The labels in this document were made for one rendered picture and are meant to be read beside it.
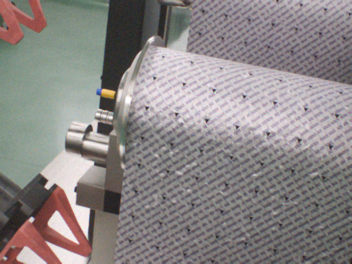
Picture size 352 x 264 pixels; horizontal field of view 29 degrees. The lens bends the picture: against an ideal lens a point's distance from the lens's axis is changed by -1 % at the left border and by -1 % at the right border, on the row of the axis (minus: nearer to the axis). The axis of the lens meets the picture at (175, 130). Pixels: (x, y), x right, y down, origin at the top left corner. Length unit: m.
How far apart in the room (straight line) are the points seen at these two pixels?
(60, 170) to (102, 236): 0.52
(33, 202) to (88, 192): 0.09
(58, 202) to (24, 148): 2.76
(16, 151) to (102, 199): 2.70
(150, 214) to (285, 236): 0.14
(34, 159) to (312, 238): 2.80
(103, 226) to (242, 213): 0.21
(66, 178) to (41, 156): 2.14
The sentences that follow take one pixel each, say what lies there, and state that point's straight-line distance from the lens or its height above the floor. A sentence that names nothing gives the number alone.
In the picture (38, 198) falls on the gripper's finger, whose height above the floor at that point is 1.14.
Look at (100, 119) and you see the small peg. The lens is 0.73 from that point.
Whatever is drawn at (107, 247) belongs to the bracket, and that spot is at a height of 1.05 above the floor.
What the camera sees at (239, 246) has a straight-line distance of 0.69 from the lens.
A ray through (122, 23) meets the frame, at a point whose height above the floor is 1.26.
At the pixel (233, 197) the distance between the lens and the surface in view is 0.66.
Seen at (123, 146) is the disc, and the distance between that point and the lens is 0.66.
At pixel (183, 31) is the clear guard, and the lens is 1.71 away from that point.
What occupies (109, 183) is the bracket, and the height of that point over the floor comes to 1.14.
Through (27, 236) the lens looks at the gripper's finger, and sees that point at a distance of 0.69.
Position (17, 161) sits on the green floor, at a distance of 3.37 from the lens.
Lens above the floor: 1.51
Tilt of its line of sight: 23 degrees down
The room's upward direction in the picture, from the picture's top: 8 degrees clockwise
